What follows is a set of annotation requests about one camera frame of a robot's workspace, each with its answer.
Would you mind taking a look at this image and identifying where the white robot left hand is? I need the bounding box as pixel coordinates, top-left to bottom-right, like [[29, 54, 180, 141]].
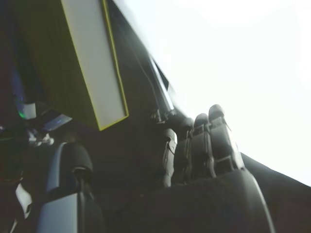
[[36, 103, 276, 233]]

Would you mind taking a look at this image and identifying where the yellow-green box with white interior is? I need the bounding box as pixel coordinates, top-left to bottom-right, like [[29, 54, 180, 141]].
[[20, 0, 129, 132]]

